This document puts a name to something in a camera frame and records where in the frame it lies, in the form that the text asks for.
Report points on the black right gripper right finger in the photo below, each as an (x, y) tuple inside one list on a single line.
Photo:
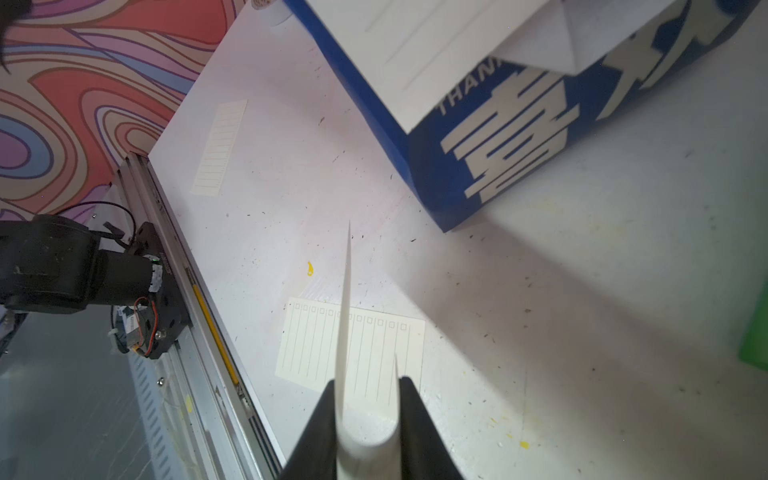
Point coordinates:
[(423, 453)]

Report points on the blue white paper bag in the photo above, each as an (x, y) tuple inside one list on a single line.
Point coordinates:
[(503, 121)]

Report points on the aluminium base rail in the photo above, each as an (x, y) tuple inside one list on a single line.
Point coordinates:
[(212, 419)]

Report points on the green white paper bag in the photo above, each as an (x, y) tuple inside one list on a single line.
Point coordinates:
[(754, 348)]

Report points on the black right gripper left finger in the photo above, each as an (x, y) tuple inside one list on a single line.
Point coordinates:
[(315, 455)]

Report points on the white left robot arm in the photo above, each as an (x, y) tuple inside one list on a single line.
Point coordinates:
[(52, 264)]

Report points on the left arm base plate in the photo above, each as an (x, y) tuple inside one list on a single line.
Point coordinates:
[(151, 324)]

